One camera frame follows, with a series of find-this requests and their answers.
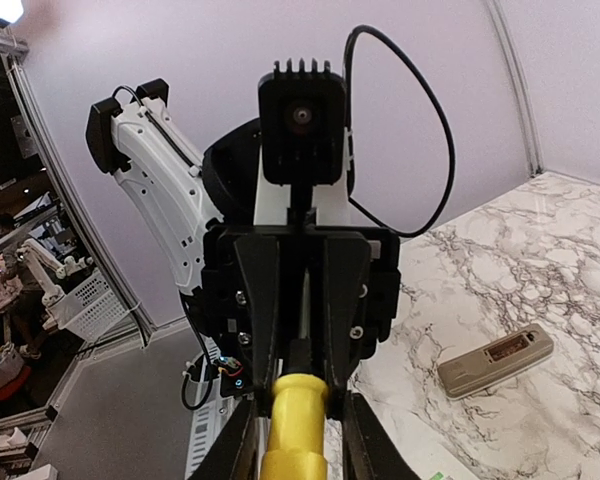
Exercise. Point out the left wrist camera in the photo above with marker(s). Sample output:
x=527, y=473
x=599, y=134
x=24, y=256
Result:
x=303, y=163

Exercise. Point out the white plastic basket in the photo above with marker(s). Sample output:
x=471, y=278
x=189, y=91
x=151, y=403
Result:
x=91, y=309

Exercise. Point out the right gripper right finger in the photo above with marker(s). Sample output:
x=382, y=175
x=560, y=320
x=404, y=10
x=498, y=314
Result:
x=367, y=451

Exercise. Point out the white remote control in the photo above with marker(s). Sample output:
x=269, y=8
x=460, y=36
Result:
x=439, y=463
x=495, y=362

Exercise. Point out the left aluminium frame post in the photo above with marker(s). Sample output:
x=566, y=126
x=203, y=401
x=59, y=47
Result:
x=519, y=85

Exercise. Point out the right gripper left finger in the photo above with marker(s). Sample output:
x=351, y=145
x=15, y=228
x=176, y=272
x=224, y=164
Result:
x=233, y=455

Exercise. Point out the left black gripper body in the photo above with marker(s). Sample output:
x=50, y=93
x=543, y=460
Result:
x=288, y=285

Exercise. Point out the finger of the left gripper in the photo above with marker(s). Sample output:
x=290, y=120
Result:
x=258, y=258
x=345, y=270

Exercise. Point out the front aluminium table rail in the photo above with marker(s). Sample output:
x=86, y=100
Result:
x=208, y=420

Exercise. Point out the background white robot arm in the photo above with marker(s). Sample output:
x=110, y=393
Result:
x=38, y=260

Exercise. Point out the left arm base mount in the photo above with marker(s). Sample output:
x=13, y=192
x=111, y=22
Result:
x=235, y=377

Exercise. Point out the yellow handle screwdriver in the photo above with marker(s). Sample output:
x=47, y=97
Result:
x=295, y=447

